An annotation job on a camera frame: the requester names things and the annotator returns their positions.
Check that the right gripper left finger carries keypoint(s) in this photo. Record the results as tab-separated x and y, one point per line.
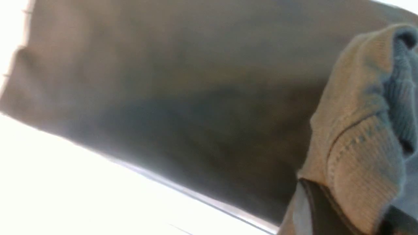
310	212

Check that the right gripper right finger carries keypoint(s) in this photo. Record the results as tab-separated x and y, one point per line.
397	222

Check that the gray long sleeve shirt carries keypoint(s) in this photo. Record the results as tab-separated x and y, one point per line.
236	100

